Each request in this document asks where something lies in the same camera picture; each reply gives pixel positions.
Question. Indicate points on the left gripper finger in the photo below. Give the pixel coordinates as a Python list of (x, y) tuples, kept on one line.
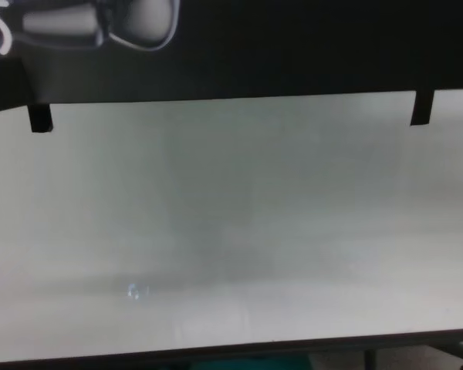
[(7, 86)]

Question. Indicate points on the black robot print poster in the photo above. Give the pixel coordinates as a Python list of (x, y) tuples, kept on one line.
[(293, 46)]

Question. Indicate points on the short black tape strip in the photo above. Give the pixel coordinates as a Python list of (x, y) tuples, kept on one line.
[(40, 117), (422, 109)]

